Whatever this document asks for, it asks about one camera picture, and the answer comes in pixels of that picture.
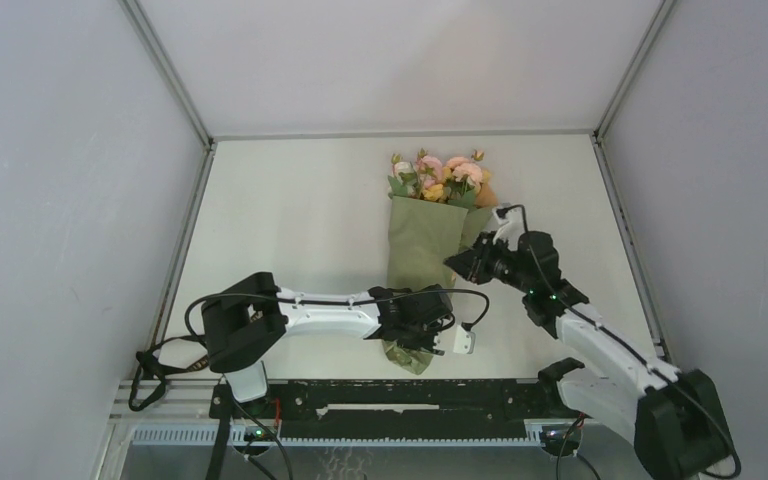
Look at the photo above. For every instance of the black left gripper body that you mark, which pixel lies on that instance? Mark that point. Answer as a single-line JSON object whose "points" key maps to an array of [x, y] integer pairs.
{"points": [[421, 338]]}

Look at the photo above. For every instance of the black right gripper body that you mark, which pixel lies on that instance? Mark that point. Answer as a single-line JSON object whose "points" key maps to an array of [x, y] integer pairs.
{"points": [[495, 261]]}

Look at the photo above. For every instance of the orange green wrapping paper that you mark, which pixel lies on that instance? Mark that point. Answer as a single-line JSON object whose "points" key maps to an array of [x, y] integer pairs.
{"points": [[423, 233]]}

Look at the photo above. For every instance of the pink fake flower stem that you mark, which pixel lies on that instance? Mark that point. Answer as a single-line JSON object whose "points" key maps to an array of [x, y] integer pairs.
{"points": [[429, 169], [468, 170]]}

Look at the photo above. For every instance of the yellow fake flower stem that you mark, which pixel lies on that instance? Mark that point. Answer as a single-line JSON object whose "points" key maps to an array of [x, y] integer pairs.
{"points": [[435, 193]]}

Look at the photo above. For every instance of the white fake flower stem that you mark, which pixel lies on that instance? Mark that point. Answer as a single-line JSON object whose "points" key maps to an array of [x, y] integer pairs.
{"points": [[402, 181]]}

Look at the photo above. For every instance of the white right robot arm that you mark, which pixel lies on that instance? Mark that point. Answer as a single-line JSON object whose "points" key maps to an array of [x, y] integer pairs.
{"points": [[672, 418]]}

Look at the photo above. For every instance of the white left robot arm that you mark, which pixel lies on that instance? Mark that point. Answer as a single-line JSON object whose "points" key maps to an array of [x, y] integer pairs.
{"points": [[242, 323]]}

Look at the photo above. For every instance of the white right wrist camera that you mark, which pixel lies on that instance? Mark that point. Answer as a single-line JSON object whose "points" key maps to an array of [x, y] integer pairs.
{"points": [[510, 225]]}

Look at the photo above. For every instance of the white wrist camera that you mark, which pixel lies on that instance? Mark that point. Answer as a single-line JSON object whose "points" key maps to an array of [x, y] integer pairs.
{"points": [[464, 341], [510, 225]]}

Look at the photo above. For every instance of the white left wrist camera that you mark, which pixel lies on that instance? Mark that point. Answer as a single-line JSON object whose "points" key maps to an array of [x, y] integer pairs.
{"points": [[464, 341]]}

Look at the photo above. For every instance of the black mounting base rail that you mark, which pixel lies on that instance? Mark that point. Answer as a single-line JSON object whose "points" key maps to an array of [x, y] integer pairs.
{"points": [[399, 410]]}

